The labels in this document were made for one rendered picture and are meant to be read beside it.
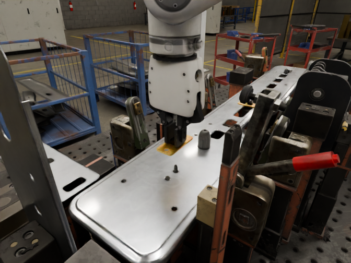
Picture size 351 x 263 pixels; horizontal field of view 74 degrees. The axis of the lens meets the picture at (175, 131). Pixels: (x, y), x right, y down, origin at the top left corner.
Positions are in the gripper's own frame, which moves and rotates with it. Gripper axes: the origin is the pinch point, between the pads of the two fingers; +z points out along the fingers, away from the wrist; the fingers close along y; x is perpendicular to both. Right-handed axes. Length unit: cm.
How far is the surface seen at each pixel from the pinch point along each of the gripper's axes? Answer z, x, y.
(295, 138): 2.7, -17.3, -19.6
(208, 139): 6.7, -12.0, -1.5
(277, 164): -1.1, 0.5, -19.7
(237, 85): 13, -76, 16
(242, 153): -1.9, 1.7, -14.5
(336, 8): -4, -825, 36
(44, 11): 1, -373, 733
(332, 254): 40, -26, -36
